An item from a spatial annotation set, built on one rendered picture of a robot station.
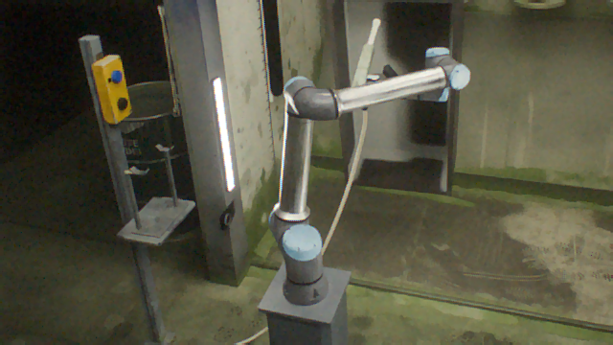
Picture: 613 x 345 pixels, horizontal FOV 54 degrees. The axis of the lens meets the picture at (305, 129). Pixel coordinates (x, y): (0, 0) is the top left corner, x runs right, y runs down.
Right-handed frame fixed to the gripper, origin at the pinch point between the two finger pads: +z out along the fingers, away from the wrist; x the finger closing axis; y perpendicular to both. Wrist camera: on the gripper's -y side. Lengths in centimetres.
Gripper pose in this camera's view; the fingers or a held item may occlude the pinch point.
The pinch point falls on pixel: (359, 80)
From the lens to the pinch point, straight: 256.1
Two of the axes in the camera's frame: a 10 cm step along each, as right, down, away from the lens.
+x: 2.3, -7.6, 6.1
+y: 1.4, 6.5, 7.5
